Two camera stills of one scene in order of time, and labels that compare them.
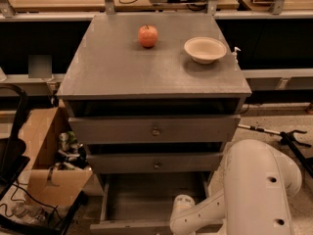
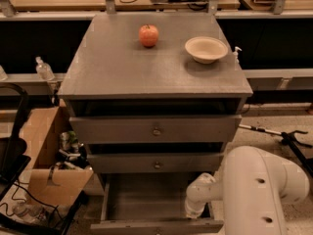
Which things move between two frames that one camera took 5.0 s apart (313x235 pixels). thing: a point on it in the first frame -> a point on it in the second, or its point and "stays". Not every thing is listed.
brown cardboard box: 50,184 stays
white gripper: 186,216 -> 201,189
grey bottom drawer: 141,203 stays
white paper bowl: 204,50 stays
